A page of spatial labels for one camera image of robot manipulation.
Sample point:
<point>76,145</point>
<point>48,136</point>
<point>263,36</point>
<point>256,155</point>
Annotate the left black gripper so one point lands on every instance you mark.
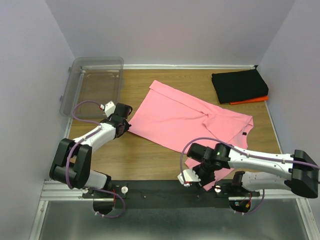
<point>127,125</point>

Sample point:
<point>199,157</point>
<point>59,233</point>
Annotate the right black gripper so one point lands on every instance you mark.
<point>204,180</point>

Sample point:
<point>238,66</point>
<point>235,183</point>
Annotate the pink t shirt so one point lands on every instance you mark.
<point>172,118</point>

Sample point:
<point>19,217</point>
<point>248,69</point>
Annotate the clear plastic bin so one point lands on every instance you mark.
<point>98,79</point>

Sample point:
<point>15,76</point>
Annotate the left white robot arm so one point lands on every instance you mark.
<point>72,161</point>

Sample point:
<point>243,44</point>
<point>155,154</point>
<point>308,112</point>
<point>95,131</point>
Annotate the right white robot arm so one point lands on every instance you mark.
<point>295,172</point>

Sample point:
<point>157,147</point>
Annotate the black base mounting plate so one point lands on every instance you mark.
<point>169,194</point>

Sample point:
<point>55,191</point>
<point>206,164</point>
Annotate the black folded t shirt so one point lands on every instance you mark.
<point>239,86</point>

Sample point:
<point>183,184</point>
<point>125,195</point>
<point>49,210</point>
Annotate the orange folded t shirt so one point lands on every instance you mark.
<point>253,100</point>

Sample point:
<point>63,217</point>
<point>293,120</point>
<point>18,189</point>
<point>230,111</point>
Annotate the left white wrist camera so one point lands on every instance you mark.
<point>108,108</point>

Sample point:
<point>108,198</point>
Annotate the back aluminium table rail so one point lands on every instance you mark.
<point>186,66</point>

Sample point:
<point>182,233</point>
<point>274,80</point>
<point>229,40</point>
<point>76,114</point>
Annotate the aluminium frame rail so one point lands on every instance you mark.
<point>63,214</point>

